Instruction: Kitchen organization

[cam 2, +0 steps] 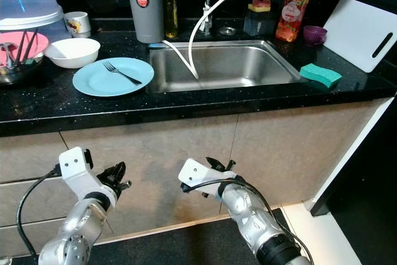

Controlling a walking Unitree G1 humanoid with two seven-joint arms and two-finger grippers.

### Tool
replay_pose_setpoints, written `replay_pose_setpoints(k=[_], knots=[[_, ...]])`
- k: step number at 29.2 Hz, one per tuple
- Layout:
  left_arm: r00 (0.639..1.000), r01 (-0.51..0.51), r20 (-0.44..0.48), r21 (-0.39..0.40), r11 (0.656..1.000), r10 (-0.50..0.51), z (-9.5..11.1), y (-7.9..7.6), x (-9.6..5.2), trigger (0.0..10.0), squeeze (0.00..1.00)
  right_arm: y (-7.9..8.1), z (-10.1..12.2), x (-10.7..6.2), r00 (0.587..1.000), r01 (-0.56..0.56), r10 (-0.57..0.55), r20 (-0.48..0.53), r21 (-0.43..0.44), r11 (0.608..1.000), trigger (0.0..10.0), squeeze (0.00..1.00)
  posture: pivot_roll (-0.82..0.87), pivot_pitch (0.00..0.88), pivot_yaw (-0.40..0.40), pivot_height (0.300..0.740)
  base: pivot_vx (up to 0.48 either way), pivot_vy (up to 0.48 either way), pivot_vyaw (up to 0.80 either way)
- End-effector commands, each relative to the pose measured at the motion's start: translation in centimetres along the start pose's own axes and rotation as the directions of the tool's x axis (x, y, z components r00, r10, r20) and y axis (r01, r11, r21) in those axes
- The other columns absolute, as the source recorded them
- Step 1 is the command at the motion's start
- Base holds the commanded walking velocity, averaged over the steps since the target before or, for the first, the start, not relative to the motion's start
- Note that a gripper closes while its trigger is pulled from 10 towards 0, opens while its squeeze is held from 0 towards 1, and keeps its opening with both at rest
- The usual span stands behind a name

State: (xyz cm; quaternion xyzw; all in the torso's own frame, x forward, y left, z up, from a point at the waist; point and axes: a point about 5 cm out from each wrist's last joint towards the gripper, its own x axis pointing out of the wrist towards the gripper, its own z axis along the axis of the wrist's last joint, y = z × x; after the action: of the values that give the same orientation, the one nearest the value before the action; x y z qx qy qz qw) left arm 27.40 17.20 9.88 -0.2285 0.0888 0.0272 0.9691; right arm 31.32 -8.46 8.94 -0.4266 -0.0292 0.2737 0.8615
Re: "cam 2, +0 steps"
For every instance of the dark sponge holder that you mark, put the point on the dark sponge holder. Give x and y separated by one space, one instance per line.
258 23

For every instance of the round metal counter cap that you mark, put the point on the round metal counter cap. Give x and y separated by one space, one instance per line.
227 30

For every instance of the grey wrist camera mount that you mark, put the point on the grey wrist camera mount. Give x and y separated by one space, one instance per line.
197 174
76 169

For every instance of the thin white tube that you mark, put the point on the thin white tube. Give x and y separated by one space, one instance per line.
177 55

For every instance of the beige cabinet door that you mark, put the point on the beige cabinet door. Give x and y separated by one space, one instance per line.
161 158
298 146

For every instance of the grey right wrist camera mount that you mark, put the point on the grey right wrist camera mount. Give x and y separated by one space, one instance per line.
197 174

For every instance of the pink plate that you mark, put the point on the pink plate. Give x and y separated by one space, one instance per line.
42 46

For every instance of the white cabinet end panel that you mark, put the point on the white cabinet end panel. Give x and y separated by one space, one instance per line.
356 153

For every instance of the olive oil bottle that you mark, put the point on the olive oil bottle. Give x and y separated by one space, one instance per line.
170 13

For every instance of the fruit print soap dispenser bottle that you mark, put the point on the fruit print soap dispenser bottle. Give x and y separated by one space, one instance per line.
292 15

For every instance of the silver spoon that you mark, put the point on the silver spoon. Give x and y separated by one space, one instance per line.
10 50

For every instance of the stainless steel sink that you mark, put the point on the stainless steel sink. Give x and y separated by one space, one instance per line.
242 65

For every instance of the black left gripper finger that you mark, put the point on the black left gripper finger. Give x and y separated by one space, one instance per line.
120 174
105 173

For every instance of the green sponge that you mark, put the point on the green sponge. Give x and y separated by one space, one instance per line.
321 76

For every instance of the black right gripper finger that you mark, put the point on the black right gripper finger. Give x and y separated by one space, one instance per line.
213 164
230 167

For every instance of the metal bowl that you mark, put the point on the metal bowl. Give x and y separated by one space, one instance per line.
17 77

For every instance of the silver fork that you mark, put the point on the silver fork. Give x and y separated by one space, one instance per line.
122 73

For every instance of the purple cup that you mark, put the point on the purple cup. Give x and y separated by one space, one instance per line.
314 35

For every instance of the grey water filter canister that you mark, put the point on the grey water filter canister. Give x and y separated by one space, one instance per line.
144 20

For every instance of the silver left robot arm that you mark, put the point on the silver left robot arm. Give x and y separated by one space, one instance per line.
79 234

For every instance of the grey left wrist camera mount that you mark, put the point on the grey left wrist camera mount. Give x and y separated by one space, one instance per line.
76 169

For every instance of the black chopstick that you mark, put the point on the black chopstick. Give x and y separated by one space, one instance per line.
26 46
23 48
35 43
32 44

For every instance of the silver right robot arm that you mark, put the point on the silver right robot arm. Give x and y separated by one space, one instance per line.
254 215

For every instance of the white cutting board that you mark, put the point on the white cutting board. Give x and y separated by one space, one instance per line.
358 32

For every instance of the red yellow sponge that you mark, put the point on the red yellow sponge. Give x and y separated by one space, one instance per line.
260 4

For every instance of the light blue plate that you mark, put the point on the light blue plate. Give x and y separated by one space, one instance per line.
92 82

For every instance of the white printed mug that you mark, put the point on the white printed mug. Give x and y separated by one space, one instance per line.
77 25

